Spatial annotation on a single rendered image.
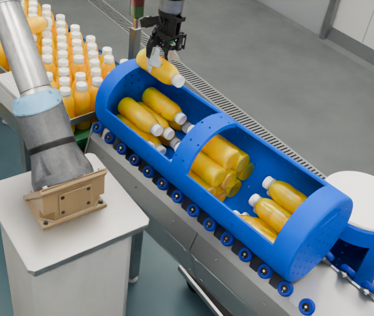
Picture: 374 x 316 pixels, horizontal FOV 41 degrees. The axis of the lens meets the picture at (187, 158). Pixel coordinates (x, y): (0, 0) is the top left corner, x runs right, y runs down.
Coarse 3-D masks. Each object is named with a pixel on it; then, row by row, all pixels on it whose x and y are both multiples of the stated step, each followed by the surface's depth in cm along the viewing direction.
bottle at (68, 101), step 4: (64, 96) 181; (68, 96) 182; (64, 100) 181; (68, 100) 182; (72, 100) 183; (64, 104) 182; (68, 104) 182; (72, 104) 184; (68, 108) 183; (72, 108) 184; (68, 112) 184; (72, 112) 186; (72, 116) 186; (72, 128) 190
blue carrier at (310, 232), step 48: (96, 96) 172; (192, 96) 174; (144, 144) 159; (192, 144) 148; (240, 144) 168; (192, 192) 150; (240, 192) 166; (336, 192) 133; (240, 240) 143; (288, 240) 128; (336, 240) 148
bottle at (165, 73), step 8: (144, 48) 165; (144, 56) 163; (160, 56) 162; (144, 64) 162; (168, 64) 159; (152, 72) 161; (160, 72) 158; (168, 72) 157; (176, 72) 158; (160, 80) 160; (168, 80) 158
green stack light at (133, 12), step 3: (129, 6) 219; (132, 6) 216; (135, 6) 216; (141, 6) 217; (129, 9) 219; (132, 9) 217; (135, 9) 217; (138, 9) 217; (141, 9) 217; (129, 12) 219; (132, 12) 218; (135, 12) 217; (138, 12) 217; (141, 12) 218; (132, 15) 218; (135, 15) 218; (138, 15) 218; (141, 15) 219
